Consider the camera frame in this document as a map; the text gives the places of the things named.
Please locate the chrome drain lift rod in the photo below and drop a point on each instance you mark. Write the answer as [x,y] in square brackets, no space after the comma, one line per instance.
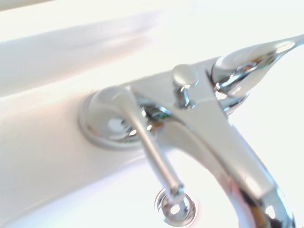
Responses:
[183,74]

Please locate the chrome faucet body with spout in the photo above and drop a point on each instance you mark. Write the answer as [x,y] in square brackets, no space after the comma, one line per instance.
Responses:
[213,133]

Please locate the chrome sink drain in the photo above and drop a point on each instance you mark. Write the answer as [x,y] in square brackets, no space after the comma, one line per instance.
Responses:
[181,211]

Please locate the white vanity countertop sink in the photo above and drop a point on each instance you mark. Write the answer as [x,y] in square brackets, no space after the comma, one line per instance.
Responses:
[47,142]

